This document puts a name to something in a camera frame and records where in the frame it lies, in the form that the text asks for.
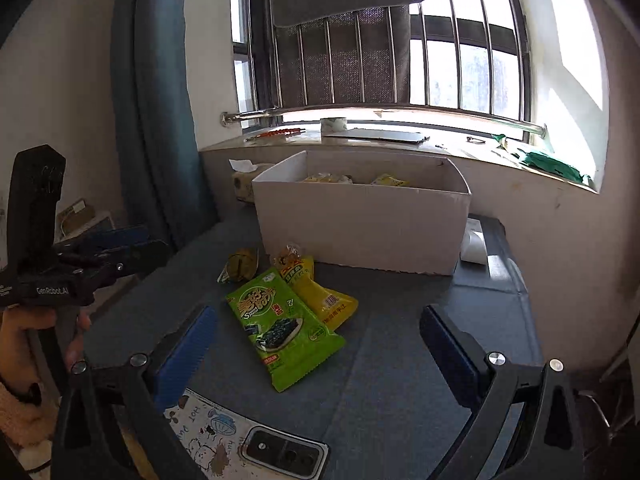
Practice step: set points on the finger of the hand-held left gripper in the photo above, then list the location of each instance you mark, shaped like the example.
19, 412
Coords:
135, 257
120, 235

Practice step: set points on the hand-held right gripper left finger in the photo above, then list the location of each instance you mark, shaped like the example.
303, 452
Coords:
182, 357

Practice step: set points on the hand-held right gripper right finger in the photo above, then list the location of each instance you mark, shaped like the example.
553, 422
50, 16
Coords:
450, 355

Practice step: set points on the green seaweed snack packet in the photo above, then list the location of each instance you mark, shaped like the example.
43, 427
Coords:
280, 330

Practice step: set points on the small yellow-green snack packet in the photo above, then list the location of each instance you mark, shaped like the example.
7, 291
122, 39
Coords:
240, 265

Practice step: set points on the yellow snack packet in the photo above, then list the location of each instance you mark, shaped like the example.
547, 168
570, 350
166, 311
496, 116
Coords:
325, 295

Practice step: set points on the white cardboard box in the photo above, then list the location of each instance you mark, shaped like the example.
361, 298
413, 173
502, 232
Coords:
360, 225

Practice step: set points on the person's left hand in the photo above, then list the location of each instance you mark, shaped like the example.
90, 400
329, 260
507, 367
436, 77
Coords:
20, 345

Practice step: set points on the phone with sticker case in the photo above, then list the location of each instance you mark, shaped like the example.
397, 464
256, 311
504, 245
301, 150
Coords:
240, 435

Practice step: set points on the white remote control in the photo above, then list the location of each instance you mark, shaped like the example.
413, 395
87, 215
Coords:
472, 242

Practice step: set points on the teal curtain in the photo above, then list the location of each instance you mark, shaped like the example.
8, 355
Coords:
155, 110

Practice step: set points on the tissue pack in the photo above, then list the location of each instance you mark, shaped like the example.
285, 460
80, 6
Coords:
245, 182

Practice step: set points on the orange pens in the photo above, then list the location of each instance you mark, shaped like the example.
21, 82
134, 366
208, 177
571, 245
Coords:
275, 134

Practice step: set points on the green cloth on windowsill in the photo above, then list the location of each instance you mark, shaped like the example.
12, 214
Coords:
550, 162

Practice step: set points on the flat grey board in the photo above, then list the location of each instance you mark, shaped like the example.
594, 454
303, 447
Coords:
375, 135

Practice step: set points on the steel window guard rail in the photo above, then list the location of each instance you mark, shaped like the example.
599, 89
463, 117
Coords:
400, 110

